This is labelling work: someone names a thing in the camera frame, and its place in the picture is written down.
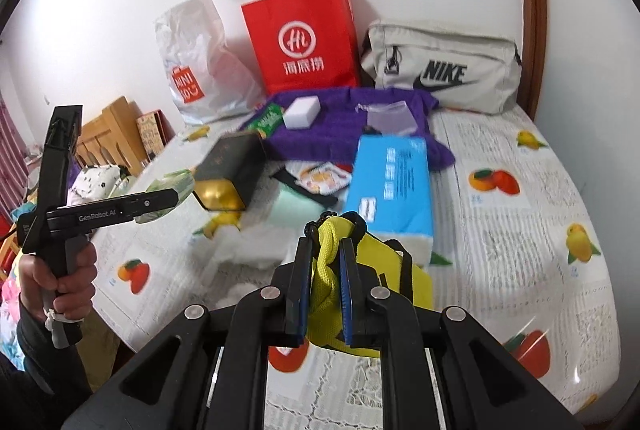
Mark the person's left hand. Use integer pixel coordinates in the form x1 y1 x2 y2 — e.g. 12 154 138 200
19 239 98 323

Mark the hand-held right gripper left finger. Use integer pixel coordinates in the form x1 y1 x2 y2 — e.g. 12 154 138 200
60 235 313 430

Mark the person's left forearm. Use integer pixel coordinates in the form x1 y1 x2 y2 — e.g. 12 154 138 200
0 295 96 416

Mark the pale green patterned cloth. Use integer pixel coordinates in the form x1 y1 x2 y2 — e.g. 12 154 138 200
135 167 196 225

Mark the fruit print tablecloth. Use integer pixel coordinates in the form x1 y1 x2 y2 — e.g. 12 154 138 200
92 103 621 430

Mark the pink striped curtain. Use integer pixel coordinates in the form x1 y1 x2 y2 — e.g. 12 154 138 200
0 90 31 211

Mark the white fluffy cloth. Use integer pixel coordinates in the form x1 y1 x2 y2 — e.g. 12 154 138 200
200 220 296 271

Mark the fruit print pouch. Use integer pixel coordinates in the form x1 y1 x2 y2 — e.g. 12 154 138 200
294 163 353 196

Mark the yellow mesh pouch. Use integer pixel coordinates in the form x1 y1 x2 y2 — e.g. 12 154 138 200
305 210 433 358

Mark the white dotted pillow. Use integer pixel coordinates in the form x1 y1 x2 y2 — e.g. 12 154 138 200
67 164 136 206

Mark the green wipes packet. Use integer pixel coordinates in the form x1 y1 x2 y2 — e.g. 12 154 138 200
245 104 286 138

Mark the blue tissue pack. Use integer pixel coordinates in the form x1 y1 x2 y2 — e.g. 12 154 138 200
341 134 435 266

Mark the white sponge block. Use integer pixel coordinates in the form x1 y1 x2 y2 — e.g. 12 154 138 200
283 96 322 129

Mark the pile of colourful clothes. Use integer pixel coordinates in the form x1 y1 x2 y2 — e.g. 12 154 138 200
0 205 31 358

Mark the white plastic shopping bag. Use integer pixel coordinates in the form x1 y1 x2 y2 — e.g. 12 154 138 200
154 0 266 126

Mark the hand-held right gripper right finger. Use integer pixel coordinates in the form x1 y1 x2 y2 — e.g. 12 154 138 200
337 237 583 430

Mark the purple towel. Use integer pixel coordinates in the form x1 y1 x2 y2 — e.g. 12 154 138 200
239 86 457 173

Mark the grey waist bag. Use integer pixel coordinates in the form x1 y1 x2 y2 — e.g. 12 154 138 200
360 20 522 115

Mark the wooden bed headboard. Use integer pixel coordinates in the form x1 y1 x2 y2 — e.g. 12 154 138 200
75 96 148 176

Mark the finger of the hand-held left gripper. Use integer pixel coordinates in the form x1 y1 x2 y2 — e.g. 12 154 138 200
125 189 179 223

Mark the mint green folded cloth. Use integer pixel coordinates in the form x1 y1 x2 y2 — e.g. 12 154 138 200
274 187 321 216

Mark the dark tea tin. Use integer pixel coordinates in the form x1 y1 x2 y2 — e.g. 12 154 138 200
192 133 268 213

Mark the red paper bag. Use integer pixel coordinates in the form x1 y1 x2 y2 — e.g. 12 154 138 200
241 0 361 96

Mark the brown wooden door frame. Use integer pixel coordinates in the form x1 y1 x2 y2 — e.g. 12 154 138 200
509 0 548 121

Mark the clear plastic pouch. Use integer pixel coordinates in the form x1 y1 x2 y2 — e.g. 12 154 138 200
366 102 418 138

